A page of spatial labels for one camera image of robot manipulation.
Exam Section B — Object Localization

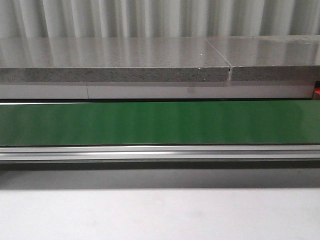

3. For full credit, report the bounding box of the aluminium conveyor side rail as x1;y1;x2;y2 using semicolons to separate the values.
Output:
0;144;320;164

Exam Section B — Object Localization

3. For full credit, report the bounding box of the grey stone slab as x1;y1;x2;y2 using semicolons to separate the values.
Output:
206;35;320;83
0;37;229;83

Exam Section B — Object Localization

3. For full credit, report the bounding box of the green conveyor belt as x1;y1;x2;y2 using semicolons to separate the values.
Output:
0;100;320;147

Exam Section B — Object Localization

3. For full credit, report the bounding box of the white pleated curtain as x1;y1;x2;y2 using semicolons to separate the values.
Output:
0;0;320;38

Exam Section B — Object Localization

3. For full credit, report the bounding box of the grey stone slab right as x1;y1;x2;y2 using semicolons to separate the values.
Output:
206;35;320;83

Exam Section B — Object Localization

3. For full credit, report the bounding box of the white panel under slab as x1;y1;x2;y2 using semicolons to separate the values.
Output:
0;84;314;100

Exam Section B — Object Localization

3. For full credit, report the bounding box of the orange red object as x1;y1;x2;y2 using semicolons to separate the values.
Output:
312;87;320;100

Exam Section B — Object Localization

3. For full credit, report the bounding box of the grey stone slab left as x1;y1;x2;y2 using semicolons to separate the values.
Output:
0;37;229;83

